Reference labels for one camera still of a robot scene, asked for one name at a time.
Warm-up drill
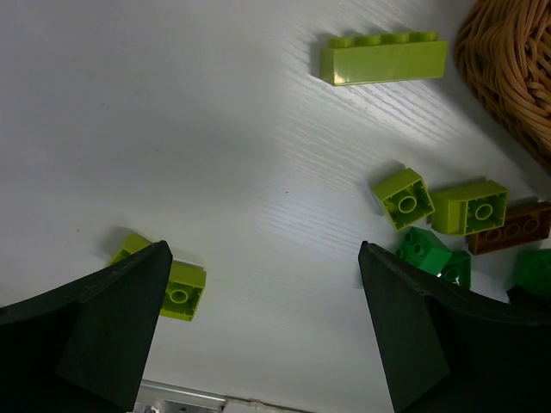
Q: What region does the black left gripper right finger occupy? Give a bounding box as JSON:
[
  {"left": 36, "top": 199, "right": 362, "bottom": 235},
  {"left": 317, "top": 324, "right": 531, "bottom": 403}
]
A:
[{"left": 358, "top": 242, "right": 550, "bottom": 412}]

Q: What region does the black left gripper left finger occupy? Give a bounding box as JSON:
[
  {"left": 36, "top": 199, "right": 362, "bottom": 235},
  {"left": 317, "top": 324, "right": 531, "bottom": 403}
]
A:
[{"left": 1, "top": 241, "right": 173, "bottom": 412}]

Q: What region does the green lego plate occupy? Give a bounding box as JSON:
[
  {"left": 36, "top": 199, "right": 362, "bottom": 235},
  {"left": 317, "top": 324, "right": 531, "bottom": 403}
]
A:
[{"left": 513, "top": 249, "right": 551, "bottom": 299}]

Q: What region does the green square lego brick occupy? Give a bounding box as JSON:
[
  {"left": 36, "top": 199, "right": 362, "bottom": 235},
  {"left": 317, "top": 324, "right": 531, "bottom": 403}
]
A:
[{"left": 437, "top": 250, "right": 472, "bottom": 290}]

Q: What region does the small dark green lego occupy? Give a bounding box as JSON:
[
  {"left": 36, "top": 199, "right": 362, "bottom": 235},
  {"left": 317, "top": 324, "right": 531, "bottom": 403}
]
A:
[{"left": 395, "top": 227, "right": 452, "bottom": 275}]

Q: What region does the lime lego brick left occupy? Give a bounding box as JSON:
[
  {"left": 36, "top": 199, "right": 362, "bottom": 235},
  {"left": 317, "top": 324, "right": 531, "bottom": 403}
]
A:
[{"left": 107, "top": 232, "right": 152, "bottom": 267}]

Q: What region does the lime lego brick right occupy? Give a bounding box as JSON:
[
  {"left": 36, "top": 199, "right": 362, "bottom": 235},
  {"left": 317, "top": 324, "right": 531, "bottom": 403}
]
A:
[{"left": 160, "top": 261, "right": 207, "bottom": 322}]

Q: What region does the lime sloped lego brick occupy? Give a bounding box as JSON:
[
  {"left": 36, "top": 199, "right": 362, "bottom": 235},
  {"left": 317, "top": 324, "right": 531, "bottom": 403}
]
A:
[{"left": 430, "top": 180, "right": 509, "bottom": 236}]

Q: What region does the brown lego brick near basket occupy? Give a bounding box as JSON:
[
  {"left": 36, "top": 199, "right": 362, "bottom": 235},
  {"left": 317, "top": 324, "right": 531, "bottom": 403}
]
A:
[{"left": 467, "top": 201, "right": 550, "bottom": 256}]

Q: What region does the lime square lego brick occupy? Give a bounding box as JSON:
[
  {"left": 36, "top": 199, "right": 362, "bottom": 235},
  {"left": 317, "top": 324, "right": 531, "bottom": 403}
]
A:
[{"left": 373, "top": 168, "right": 436, "bottom": 231}]

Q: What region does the lime long lego brick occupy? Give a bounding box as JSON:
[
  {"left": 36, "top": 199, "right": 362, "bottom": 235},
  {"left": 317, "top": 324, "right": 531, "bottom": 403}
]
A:
[{"left": 319, "top": 31, "right": 448, "bottom": 86}]

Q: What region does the brown wicker divided basket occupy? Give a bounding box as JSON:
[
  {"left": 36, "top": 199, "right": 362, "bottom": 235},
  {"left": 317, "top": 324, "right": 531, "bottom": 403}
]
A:
[{"left": 454, "top": 0, "right": 550, "bottom": 172}]

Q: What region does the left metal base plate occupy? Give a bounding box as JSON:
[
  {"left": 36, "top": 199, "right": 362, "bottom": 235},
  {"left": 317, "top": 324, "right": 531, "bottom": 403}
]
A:
[{"left": 133, "top": 379, "right": 226, "bottom": 413}]

